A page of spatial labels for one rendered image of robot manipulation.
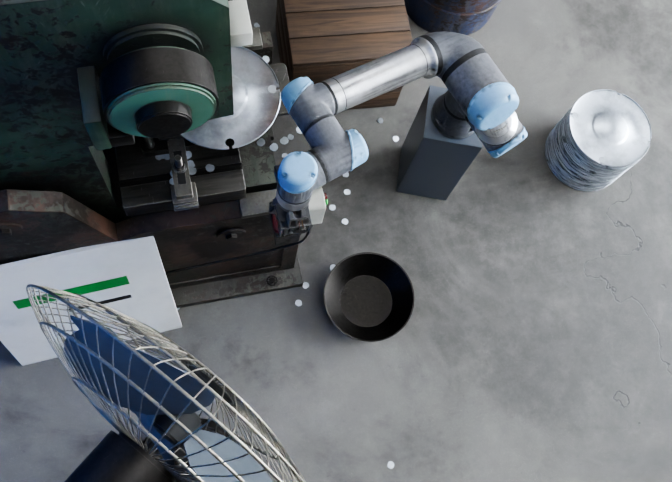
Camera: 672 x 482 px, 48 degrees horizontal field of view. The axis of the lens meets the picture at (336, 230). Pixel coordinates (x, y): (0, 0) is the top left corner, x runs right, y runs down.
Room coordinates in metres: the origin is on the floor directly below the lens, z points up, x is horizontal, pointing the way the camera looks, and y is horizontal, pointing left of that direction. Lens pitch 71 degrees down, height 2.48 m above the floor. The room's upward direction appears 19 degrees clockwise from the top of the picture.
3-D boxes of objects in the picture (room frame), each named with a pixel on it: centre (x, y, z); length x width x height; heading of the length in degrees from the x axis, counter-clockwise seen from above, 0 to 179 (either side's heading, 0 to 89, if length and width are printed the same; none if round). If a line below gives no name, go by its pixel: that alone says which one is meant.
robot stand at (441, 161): (1.18, -0.23, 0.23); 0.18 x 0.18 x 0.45; 10
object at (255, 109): (0.83, 0.37, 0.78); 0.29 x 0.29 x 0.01
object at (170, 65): (0.54, 0.38, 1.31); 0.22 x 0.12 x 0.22; 120
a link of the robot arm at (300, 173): (0.58, 0.11, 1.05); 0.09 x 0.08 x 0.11; 140
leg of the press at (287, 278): (0.46, 0.47, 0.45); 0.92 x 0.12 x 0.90; 120
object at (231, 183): (0.77, 0.48, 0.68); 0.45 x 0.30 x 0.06; 30
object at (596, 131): (1.46, -0.77, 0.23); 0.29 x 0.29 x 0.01
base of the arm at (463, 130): (1.18, -0.23, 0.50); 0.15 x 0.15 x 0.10
